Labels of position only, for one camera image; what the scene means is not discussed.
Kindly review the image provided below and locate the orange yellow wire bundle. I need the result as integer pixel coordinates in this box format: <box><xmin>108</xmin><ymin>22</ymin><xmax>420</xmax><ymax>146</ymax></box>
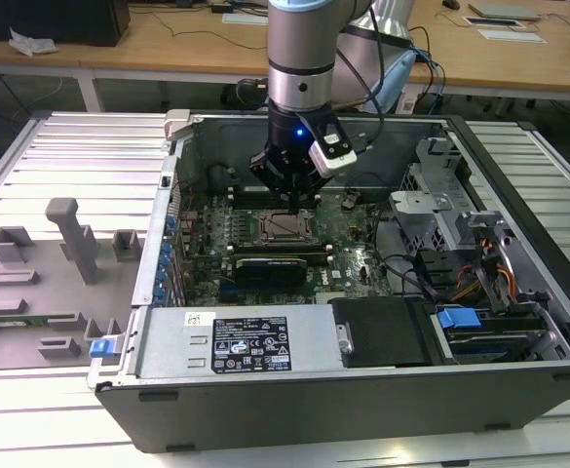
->
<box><xmin>459</xmin><ymin>237</ymin><xmax>517</xmax><ymax>304</ymax></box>

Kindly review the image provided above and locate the grey parts rack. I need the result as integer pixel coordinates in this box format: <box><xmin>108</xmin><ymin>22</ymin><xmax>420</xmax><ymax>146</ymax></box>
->
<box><xmin>0</xmin><ymin>196</ymin><xmax>146</xmax><ymax>373</ymax></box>

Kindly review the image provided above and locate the white crumpled paper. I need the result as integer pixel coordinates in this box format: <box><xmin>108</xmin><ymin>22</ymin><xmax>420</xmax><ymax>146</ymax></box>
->
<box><xmin>8</xmin><ymin>25</ymin><xmax>60</xmax><ymax>57</ymax></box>

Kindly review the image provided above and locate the silver topped CPU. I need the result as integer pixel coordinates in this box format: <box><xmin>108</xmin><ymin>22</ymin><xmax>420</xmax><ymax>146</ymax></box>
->
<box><xmin>271</xmin><ymin>216</ymin><xmax>308</xmax><ymax>240</ymax></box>

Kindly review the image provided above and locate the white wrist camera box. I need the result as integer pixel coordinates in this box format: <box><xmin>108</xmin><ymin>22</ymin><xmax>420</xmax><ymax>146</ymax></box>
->
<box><xmin>307</xmin><ymin>114</ymin><xmax>360</xmax><ymax>179</ymax></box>

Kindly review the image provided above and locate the black RAM slot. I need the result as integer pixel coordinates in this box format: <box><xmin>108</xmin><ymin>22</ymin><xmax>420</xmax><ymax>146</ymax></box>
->
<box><xmin>226</xmin><ymin>242</ymin><xmax>333</xmax><ymax>253</ymax></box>
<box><xmin>230</xmin><ymin>200</ymin><xmax>289</xmax><ymax>210</ymax></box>
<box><xmin>223</xmin><ymin>250</ymin><xmax>333</xmax><ymax>264</ymax></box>

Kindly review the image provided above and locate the black graphics card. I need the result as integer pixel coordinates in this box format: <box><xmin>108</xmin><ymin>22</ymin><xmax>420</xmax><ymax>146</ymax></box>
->
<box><xmin>233</xmin><ymin>255</ymin><xmax>311</xmax><ymax>291</ymax></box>

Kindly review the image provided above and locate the metal drive cage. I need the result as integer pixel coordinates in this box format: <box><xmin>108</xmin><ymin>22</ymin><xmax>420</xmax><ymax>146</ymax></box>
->
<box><xmin>389</xmin><ymin>137</ymin><xmax>506</xmax><ymax>246</ymax></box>

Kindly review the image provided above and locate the silver laptop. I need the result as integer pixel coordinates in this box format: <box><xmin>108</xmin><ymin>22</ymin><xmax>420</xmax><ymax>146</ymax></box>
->
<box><xmin>468</xmin><ymin>1</ymin><xmax>543</xmax><ymax>22</ymax></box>

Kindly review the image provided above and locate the green motherboard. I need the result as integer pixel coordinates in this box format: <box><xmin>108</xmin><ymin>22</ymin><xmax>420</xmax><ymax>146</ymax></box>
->
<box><xmin>179</xmin><ymin>187</ymin><xmax>393</xmax><ymax>306</ymax></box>

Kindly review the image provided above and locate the white flat box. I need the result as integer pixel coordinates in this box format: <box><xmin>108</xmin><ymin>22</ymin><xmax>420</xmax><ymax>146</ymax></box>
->
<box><xmin>222</xmin><ymin>13</ymin><xmax>270</xmax><ymax>25</ymax></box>

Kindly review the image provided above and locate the black drive cover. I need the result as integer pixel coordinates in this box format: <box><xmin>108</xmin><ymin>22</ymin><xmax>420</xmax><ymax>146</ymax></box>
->
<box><xmin>329</xmin><ymin>296</ymin><xmax>435</xmax><ymax>369</ymax></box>

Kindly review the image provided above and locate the blue cable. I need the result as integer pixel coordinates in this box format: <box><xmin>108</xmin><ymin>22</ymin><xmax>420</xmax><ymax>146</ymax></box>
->
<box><xmin>409</xmin><ymin>44</ymin><xmax>445</xmax><ymax>114</ymax></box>

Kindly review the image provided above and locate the white keyboard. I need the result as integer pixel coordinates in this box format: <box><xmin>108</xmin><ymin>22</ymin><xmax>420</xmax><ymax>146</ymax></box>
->
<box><xmin>463</xmin><ymin>16</ymin><xmax>528</xmax><ymax>29</ymax></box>

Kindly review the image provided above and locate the long wooden desk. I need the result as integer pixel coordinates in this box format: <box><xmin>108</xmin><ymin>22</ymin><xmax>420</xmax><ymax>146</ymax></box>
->
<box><xmin>0</xmin><ymin>0</ymin><xmax>570</xmax><ymax>114</ymax></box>

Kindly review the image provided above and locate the black and grey PC case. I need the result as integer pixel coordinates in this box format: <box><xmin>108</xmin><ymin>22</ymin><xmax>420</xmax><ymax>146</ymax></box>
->
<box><xmin>87</xmin><ymin>109</ymin><xmax>570</xmax><ymax>454</ymax></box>

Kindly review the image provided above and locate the CPU socket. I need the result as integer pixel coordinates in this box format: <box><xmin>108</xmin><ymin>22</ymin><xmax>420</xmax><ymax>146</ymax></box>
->
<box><xmin>257</xmin><ymin>208</ymin><xmax>320</xmax><ymax>246</ymax></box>

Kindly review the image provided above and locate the pale blue teach pendant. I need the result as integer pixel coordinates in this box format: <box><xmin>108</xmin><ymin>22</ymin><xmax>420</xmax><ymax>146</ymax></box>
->
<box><xmin>366</xmin><ymin>48</ymin><xmax>419</xmax><ymax>115</ymax></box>

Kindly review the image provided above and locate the grey case handle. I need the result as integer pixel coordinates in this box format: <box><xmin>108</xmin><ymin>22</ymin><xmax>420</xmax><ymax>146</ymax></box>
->
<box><xmin>164</xmin><ymin>108</ymin><xmax>204</xmax><ymax>144</ymax></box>

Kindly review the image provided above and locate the white paper sheet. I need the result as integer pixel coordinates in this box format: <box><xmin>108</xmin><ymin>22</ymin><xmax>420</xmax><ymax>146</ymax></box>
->
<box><xmin>476</xmin><ymin>28</ymin><xmax>548</xmax><ymax>46</ymax></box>

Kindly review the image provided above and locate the black internal cable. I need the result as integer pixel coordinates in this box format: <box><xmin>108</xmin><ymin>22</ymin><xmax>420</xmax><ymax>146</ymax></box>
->
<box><xmin>371</xmin><ymin>207</ymin><xmax>442</xmax><ymax>299</ymax></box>

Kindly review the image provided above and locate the hard disk in blue carrier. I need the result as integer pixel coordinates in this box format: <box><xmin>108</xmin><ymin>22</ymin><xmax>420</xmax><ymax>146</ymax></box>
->
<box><xmin>435</xmin><ymin>305</ymin><xmax>551</xmax><ymax>365</ymax></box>

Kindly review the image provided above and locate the black computer tower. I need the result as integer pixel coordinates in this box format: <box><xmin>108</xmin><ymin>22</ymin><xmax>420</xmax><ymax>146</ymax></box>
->
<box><xmin>0</xmin><ymin>0</ymin><xmax>132</xmax><ymax>48</ymax></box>

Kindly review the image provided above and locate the black camera cable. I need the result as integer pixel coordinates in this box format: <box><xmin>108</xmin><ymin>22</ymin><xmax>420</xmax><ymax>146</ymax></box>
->
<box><xmin>335</xmin><ymin>19</ymin><xmax>388</xmax><ymax>157</ymax></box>

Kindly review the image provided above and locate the green RAM stick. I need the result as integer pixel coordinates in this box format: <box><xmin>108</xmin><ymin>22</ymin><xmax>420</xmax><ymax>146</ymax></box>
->
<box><xmin>0</xmin><ymin>314</ymin><xmax>55</xmax><ymax>328</ymax></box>

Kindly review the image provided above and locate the silver power supply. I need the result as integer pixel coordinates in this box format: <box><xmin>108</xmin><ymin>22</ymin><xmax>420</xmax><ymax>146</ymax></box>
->
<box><xmin>135</xmin><ymin>307</ymin><xmax>346</xmax><ymax>378</ymax></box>

